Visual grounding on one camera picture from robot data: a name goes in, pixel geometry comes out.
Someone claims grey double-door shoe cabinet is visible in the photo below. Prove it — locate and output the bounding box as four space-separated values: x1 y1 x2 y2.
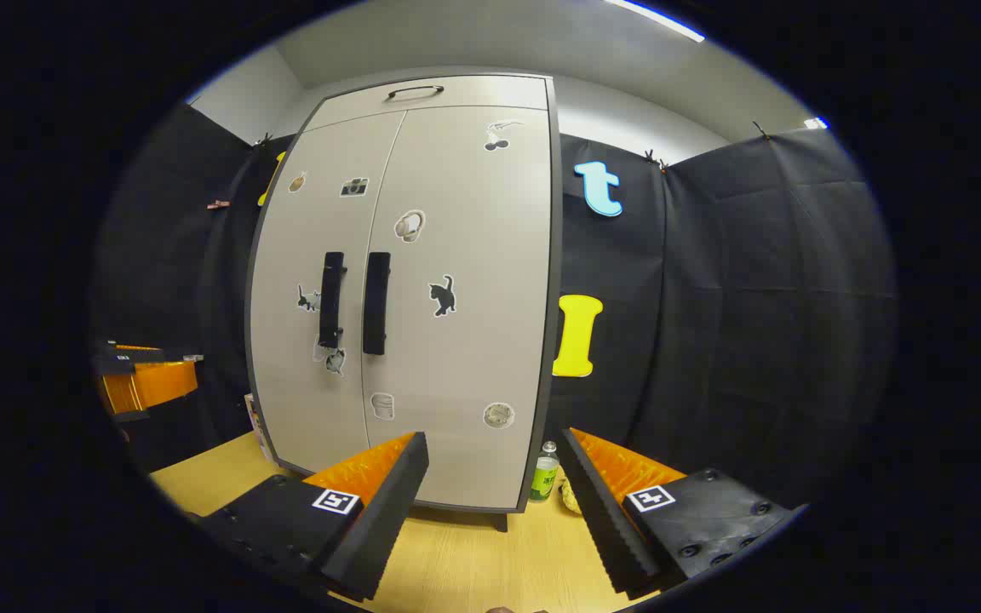
244 72 564 533

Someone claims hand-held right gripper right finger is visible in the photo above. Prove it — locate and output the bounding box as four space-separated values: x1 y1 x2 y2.
560 427 806 599

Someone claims white spine book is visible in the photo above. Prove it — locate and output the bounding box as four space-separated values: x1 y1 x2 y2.
244 393 275 466

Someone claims long ceiling light strip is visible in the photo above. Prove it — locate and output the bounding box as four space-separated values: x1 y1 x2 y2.
603 0 707 44

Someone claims black backdrop cloth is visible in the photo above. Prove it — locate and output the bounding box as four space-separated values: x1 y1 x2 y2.
95 102 896 512

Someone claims green label plastic bottle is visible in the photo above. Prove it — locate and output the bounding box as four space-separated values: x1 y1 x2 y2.
530 441 561 503

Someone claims grey door with camera sticker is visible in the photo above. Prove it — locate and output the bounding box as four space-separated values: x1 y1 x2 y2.
248 111 407 479

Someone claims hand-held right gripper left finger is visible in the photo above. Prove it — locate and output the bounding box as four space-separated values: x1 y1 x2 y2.
197 431 430 602

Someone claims grey cabinet drawer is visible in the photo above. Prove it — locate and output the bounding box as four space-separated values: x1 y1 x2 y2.
303 74 554 132

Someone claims grey door with headphones sticker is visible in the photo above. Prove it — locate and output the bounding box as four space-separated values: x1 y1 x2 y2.
360 106 556 513

